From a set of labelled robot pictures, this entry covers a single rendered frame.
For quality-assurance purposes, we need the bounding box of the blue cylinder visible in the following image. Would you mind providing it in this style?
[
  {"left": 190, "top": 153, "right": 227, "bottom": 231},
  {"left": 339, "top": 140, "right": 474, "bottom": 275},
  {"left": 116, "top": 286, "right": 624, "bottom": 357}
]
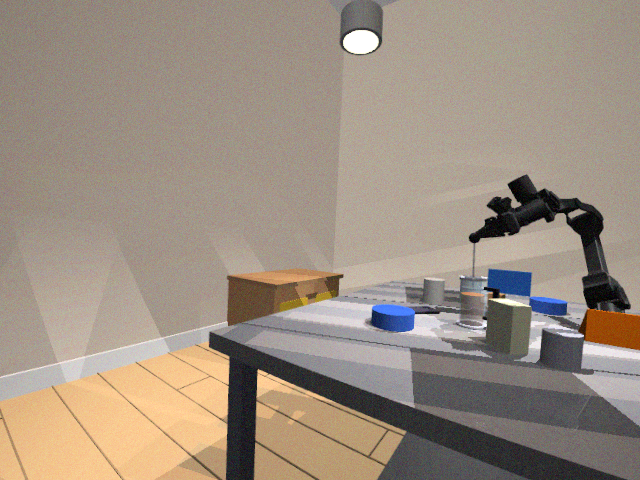
[
  {"left": 529, "top": 297, "right": 567, "bottom": 316},
  {"left": 372, "top": 305, "right": 415, "bottom": 332}
]

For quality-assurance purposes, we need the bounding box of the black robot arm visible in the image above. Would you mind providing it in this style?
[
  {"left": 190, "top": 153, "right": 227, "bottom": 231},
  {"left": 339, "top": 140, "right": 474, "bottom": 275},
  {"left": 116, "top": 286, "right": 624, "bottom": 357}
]
[{"left": 487, "top": 174, "right": 631, "bottom": 313}]

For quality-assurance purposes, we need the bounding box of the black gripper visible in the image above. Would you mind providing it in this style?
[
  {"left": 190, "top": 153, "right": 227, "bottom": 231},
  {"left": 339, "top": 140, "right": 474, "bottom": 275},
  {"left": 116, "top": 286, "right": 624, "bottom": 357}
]
[{"left": 473, "top": 206, "right": 532, "bottom": 239}]

